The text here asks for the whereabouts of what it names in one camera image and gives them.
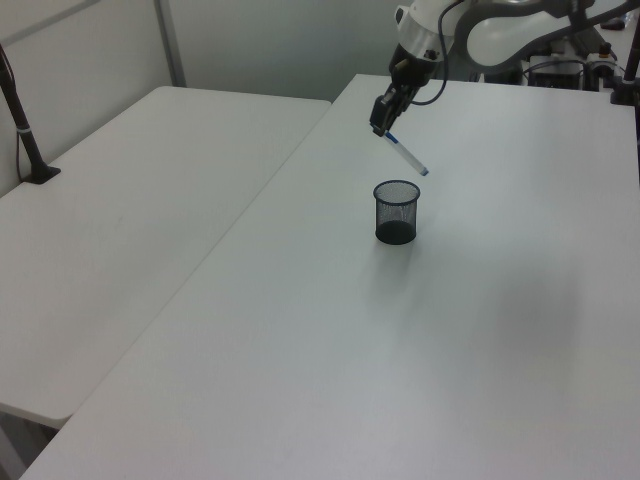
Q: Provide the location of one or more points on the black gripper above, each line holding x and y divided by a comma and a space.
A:
413, 71

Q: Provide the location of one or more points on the blue and white marker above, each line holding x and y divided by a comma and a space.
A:
411, 158

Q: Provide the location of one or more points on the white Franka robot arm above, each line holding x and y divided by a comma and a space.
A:
500, 35

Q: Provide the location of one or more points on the black mesh pen cup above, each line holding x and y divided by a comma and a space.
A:
396, 220

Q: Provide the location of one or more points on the grey lab equipment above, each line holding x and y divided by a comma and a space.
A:
565, 70

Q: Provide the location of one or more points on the white side table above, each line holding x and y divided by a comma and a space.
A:
125, 215

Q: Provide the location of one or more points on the black camera stand with clamp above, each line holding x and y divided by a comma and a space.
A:
628, 75

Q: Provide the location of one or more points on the black camera stand with foot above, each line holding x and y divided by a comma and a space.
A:
25, 135

